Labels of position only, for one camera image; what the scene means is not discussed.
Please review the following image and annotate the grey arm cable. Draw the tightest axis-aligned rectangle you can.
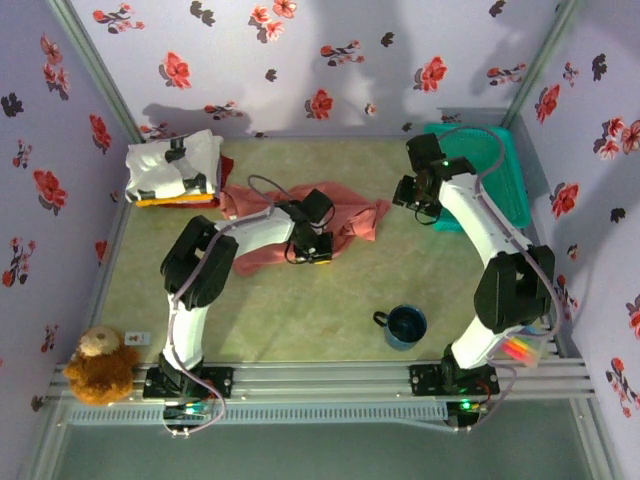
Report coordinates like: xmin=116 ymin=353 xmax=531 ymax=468
xmin=159 ymin=173 xmax=281 ymax=439
xmin=433 ymin=123 xmax=561 ymax=434

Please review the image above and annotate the white t-shirt with black print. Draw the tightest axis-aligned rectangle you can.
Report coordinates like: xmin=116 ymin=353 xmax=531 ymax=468
xmin=123 ymin=128 xmax=225 ymax=204

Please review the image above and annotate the aluminium rail frame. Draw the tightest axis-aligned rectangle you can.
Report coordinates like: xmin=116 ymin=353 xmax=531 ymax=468
xmin=47 ymin=357 xmax=596 ymax=401

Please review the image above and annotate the pink t-shirt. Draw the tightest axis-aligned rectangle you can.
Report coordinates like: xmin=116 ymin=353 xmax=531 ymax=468
xmin=219 ymin=180 xmax=392 ymax=279

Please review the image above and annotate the grey left arm cable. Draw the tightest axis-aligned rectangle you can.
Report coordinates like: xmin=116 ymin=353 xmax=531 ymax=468
xmin=159 ymin=173 xmax=281 ymax=439

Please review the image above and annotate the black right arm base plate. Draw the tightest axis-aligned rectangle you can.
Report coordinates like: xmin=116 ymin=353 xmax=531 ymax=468
xmin=409 ymin=363 xmax=500 ymax=397

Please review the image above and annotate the clear box of coloured markers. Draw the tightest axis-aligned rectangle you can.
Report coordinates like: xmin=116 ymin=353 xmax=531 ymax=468
xmin=492 ymin=324 xmax=544 ymax=370

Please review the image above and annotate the dark blue mug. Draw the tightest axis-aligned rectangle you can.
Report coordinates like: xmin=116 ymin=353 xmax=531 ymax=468
xmin=372 ymin=304 xmax=429 ymax=352

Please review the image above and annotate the brown teddy bear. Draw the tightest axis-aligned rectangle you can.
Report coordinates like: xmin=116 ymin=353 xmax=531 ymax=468
xmin=62 ymin=324 xmax=142 ymax=406

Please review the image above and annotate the yellow folded t-shirt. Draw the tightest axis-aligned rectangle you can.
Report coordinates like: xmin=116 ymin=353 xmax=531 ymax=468
xmin=134 ymin=192 xmax=221 ymax=209

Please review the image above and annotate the teal plastic basket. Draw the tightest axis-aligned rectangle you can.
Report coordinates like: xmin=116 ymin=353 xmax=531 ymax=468
xmin=423 ymin=122 xmax=532 ymax=235

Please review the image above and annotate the control board with green light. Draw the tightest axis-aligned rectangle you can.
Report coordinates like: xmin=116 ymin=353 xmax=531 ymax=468
xmin=162 ymin=399 xmax=211 ymax=421
xmin=447 ymin=397 xmax=489 ymax=417

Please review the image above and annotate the grey right arm cable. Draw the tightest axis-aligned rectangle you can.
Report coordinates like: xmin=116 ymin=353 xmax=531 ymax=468
xmin=433 ymin=123 xmax=561 ymax=434

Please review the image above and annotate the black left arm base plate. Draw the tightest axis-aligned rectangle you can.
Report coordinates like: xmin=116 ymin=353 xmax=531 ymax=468
xmin=143 ymin=366 xmax=235 ymax=400

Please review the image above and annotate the grey slotted cable duct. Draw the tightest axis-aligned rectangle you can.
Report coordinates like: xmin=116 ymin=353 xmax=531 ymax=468
xmin=67 ymin=403 xmax=446 ymax=426

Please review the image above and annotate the aluminium frame post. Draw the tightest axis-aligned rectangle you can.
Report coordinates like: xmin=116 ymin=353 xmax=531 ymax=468
xmin=47 ymin=0 xmax=145 ymax=145
xmin=502 ymin=0 xmax=586 ymax=129

